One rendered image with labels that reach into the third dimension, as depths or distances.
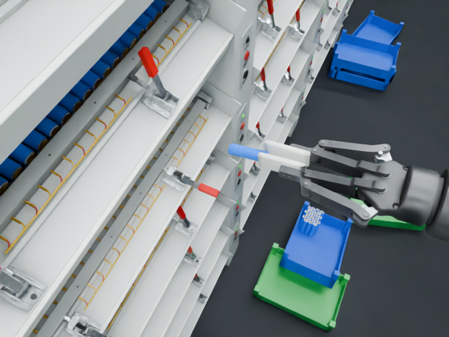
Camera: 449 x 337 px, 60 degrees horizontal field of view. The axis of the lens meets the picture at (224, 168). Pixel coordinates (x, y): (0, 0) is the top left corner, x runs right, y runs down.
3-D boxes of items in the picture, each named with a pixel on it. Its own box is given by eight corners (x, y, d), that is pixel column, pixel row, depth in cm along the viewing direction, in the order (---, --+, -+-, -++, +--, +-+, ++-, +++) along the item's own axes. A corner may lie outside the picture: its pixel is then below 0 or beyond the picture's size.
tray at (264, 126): (304, 61, 148) (323, 37, 136) (238, 186, 118) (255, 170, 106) (258, 32, 146) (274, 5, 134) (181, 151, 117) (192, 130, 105)
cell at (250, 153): (226, 153, 61) (265, 162, 58) (230, 142, 61) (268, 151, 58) (230, 155, 63) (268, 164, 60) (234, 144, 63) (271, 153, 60)
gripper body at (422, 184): (446, 158, 49) (371, 140, 53) (435, 212, 45) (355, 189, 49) (430, 190, 55) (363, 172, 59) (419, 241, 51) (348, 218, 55)
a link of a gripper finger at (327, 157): (389, 176, 51) (392, 168, 52) (309, 148, 56) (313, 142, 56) (383, 192, 54) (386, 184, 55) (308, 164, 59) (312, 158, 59)
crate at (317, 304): (345, 281, 149) (350, 275, 142) (329, 332, 139) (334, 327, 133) (272, 249, 156) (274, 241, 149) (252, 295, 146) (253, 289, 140)
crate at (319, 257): (300, 213, 165) (305, 200, 160) (346, 233, 160) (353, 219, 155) (278, 265, 143) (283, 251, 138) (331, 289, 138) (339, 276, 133)
